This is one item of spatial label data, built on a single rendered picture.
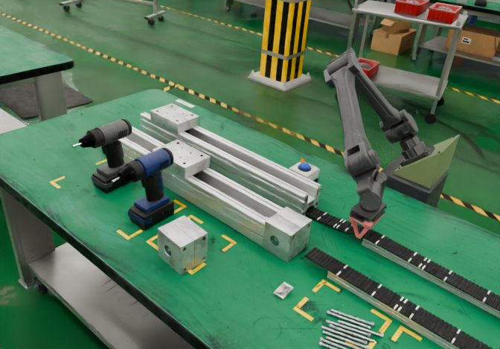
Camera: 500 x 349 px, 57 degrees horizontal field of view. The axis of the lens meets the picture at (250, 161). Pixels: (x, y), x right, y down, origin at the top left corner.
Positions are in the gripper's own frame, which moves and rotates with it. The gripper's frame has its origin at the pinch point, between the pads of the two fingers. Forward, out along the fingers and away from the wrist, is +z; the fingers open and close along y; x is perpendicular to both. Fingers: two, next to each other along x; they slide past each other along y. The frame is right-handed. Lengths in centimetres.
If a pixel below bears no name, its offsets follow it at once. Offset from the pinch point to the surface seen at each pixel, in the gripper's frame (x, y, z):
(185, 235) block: -29, 44, -6
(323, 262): -1.0, 20.1, -0.3
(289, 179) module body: -29.3, -2.2, -3.6
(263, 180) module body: -34.6, 5.1, -4.0
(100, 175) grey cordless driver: -75, 39, -2
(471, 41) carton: -108, -473, 44
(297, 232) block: -9.7, 20.7, -5.6
